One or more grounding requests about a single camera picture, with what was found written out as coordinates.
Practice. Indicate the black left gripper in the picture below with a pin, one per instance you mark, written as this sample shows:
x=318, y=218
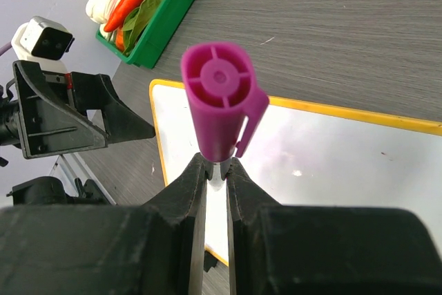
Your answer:
x=48, y=116

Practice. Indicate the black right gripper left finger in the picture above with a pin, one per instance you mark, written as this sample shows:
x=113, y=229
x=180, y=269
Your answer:
x=154, y=248

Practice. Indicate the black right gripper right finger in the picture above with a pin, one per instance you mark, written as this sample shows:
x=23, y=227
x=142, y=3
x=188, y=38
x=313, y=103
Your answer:
x=282, y=249

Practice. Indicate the orange framed whiteboard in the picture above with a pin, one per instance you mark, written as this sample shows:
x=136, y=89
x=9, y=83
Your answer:
x=310, y=154

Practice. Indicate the purple capped marker pen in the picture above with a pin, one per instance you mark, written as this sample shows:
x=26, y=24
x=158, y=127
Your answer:
x=225, y=101

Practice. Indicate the green spinach leaf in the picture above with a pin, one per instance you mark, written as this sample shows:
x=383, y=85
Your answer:
x=136, y=22

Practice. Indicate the green plastic vegetable tray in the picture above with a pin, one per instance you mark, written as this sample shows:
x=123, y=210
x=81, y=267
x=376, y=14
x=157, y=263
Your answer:
x=156, y=35

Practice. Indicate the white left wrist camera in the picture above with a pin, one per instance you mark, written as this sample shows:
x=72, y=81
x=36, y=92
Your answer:
x=44, y=41

